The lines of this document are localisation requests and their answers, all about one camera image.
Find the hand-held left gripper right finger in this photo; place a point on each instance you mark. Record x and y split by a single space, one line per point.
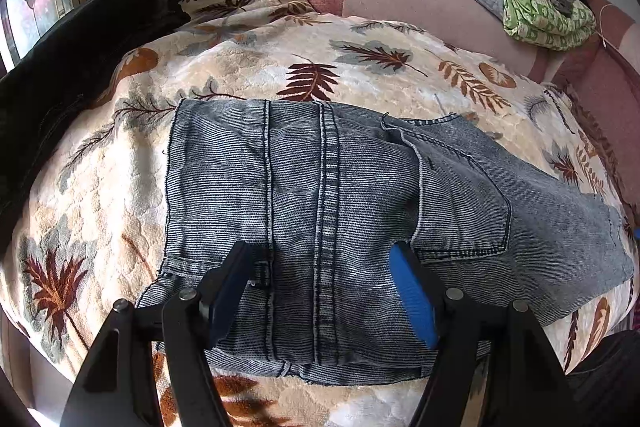
412 297

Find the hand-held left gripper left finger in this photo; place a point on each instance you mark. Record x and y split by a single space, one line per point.
227 294

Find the blue denim pants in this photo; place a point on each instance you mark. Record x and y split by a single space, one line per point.
325 207

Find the person's dark trousers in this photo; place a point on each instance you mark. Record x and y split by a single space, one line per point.
607 377

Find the cream leaf-print blanket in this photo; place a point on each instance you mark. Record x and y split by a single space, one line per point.
240 57

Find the black garment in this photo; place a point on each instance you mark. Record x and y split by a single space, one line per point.
75 57

